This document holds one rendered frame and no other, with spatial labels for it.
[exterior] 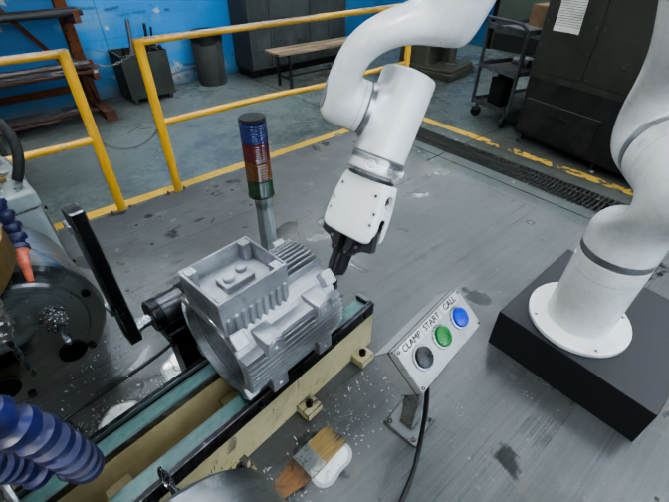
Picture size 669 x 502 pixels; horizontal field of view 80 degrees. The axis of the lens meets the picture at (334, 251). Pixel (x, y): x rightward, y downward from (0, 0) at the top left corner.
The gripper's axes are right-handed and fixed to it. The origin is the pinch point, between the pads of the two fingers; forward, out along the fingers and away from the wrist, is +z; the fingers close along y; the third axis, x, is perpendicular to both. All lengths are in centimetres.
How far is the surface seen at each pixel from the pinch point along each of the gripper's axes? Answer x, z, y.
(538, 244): -77, -11, -15
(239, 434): 11.6, 30.2, -1.2
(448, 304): -4.3, -1.8, -18.4
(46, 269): 32.3, 13.3, 27.3
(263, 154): -7.4, -10.2, 33.1
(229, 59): -302, -69, 469
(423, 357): 4.0, 4.1, -20.6
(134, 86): -173, 2, 437
